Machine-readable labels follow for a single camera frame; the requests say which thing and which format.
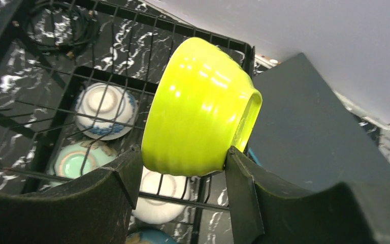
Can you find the black wire dish rack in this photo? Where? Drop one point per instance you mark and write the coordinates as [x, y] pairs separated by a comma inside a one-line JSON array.
[[77, 80]]

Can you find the grey teal network switch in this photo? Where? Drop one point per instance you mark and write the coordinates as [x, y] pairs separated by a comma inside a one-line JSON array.
[[306, 136]]

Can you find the blue white patterned bowl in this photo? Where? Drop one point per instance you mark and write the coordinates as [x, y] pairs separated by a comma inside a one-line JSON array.
[[105, 112]]

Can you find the white ribbed ceramic bowl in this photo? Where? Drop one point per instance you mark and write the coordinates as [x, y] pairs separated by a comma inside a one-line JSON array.
[[157, 209]]

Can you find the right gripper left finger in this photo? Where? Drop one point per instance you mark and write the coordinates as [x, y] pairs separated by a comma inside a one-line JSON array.
[[94, 208]]

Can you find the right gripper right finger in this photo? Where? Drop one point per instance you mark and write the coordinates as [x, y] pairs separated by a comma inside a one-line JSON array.
[[265, 208]]

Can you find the lime green square bowl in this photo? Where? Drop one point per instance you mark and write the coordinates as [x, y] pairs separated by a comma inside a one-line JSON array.
[[205, 103]]

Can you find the pale green ceramic bowl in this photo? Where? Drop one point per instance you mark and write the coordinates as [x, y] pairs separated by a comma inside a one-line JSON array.
[[81, 158]]

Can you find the dark blue glazed bowl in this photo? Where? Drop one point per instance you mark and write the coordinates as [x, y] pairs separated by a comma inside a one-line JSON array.
[[150, 236]]

